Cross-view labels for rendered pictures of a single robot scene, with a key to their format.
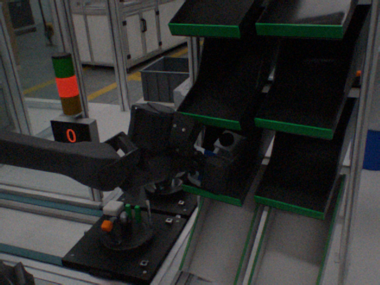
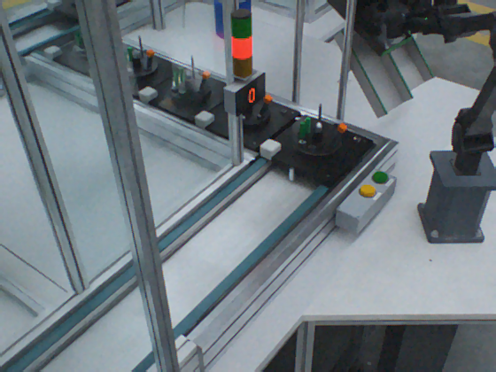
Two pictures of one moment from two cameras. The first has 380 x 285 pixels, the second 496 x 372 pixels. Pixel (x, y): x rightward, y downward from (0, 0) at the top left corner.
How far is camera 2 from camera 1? 1.74 m
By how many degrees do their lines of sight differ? 62
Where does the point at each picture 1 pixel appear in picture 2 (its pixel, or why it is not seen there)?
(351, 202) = not seen: hidden behind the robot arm
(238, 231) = (378, 73)
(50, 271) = (339, 191)
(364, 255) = not seen: hidden behind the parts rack
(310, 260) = (406, 61)
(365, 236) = (324, 65)
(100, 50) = not seen: outside the picture
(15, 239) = (255, 231)
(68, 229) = (259, 195)
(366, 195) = (278, 50)
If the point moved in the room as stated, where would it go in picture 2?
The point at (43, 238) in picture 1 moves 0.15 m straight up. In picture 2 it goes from (265, 212) to (265, 168)
